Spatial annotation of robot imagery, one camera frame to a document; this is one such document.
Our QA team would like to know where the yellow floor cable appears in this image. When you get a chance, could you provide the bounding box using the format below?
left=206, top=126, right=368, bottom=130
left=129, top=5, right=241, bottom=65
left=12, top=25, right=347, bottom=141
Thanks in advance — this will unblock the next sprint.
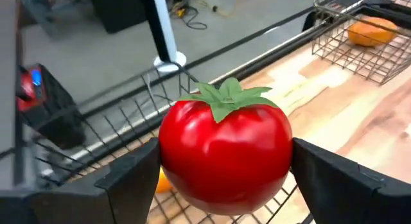
left=198, top=0, right=240, bottom=19

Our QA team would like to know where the bronze wire basket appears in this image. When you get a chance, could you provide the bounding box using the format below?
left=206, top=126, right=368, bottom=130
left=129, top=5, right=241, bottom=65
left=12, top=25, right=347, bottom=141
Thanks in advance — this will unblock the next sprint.
left=311, top=0, right=411, bottom=86

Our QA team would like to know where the black floor cable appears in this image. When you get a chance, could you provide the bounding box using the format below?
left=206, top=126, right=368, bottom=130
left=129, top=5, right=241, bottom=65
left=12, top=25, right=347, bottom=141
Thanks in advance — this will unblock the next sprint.
left=170, top=0, right=209, bottom=31

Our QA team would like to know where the dark floor cabinet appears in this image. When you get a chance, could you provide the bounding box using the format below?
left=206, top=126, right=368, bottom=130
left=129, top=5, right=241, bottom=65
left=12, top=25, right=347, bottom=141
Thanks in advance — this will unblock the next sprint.
left=87, top=0, right=148, bottom=35

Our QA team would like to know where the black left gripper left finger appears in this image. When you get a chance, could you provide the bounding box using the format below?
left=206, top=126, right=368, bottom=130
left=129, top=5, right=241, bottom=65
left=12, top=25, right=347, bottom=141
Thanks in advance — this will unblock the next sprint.
left=0, top=137, right=162, bottom=224

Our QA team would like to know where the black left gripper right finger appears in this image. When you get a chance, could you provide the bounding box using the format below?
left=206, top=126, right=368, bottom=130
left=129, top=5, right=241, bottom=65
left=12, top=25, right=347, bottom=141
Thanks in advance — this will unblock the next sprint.
left=291, top=137, right=411, bottom=224

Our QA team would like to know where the black and white pole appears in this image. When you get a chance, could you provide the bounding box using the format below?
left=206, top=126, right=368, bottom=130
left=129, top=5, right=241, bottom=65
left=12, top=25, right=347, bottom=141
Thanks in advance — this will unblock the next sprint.
left=139, top=0, right=188, bottom=73

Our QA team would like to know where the black wire basket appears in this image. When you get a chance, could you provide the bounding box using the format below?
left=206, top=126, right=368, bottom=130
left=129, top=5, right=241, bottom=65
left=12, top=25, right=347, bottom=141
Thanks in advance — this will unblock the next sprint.
left=0, top=62, right=309, bottom=224

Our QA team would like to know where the red and black power box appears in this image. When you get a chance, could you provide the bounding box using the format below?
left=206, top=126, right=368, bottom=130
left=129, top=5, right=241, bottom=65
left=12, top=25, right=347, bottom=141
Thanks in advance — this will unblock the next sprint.
left=15, top=63, right=86, bottom=150

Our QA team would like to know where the white floor cable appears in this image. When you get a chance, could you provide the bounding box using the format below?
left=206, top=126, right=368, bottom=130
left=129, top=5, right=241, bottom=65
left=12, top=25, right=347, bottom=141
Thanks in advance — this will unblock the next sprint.
left=144, top=72, right=157, bottom=101

